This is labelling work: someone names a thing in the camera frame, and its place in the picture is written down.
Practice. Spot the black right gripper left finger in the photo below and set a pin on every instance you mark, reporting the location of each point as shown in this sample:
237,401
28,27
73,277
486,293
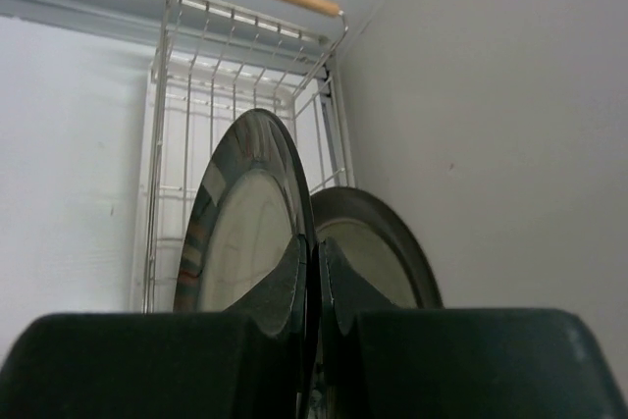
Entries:
172,365

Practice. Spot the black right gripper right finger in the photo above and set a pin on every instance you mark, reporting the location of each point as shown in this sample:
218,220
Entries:
511,363

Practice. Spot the blue floral plate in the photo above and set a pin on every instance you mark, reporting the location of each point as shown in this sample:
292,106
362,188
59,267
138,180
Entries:
375,279

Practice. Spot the black rimmed cream plate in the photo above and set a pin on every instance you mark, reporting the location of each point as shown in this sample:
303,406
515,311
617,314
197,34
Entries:
251,202

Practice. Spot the white wire dish rack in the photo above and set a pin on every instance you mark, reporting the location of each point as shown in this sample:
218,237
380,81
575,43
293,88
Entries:
215,60

